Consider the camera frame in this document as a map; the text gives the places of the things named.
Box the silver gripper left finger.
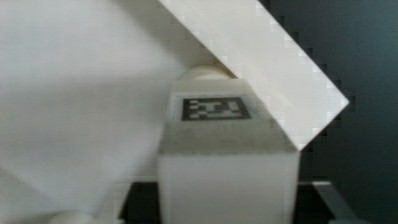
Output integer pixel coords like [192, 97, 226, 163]
[98, 182, 132, 224]

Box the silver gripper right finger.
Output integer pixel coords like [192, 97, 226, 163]
[313, 181, 372, 224]

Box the white table leg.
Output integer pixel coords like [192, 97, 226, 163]
[159, 66, 299, 224]

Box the white square tabletop tray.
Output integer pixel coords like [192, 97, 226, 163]
[0, 0, 349, 224]

